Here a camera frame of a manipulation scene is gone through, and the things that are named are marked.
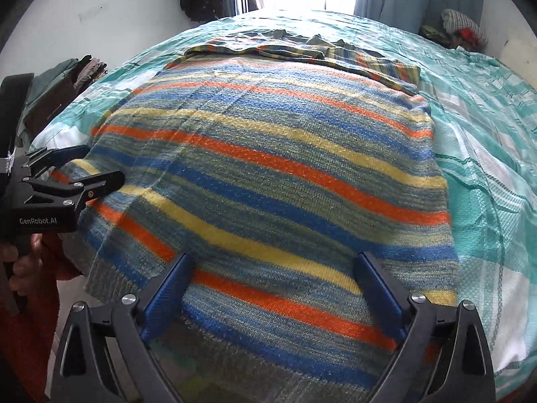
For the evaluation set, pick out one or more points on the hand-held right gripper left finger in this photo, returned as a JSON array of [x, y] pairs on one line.
[[168, 298]]

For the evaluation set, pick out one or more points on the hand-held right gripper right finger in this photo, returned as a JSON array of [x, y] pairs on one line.
[[379, 298]]

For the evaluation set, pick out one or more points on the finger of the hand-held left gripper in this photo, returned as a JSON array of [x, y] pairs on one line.
[[63, 155], [92, 182]]

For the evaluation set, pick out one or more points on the striped knit sweater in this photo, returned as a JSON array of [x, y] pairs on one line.
[[272, 176]]

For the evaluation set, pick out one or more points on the person's left forearm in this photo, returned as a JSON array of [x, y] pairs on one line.
[[25, 344]]

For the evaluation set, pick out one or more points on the stack of folded clothes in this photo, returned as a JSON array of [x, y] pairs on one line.
[[91, 71]]

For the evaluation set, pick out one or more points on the pile of striped clothes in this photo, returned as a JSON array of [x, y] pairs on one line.
[[463, 27]]

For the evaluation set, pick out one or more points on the person's left hand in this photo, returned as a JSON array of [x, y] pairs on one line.
[[27, 275]]

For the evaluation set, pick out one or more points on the brown dresser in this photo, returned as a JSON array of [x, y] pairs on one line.
[[50, 107]]

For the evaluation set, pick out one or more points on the grey-green cloth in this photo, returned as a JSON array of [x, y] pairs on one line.
[[46, 79]]

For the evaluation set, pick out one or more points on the bed with teal plaid cover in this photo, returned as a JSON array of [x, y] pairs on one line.
[[482, 155]]

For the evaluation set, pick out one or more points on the dark nightstand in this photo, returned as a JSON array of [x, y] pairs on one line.
[[434, 35]]

